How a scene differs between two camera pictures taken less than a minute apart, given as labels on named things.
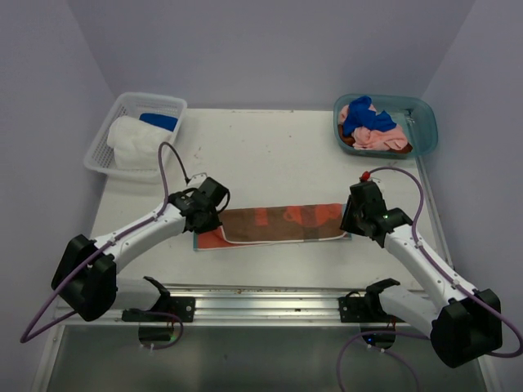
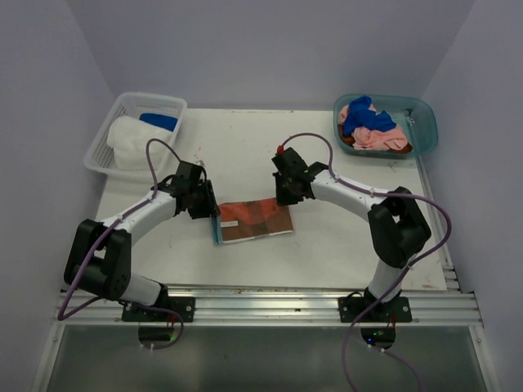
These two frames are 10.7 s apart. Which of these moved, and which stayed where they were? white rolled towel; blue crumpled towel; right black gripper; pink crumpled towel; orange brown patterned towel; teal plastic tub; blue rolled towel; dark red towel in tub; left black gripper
Moved: right black gripper; left black gripper; orange brown patterned towel
Stayed: white rolled towel; pink crumpled towel; dark red towel in tub; blue crumpled towel; teal plastic tub; blue rolled towel
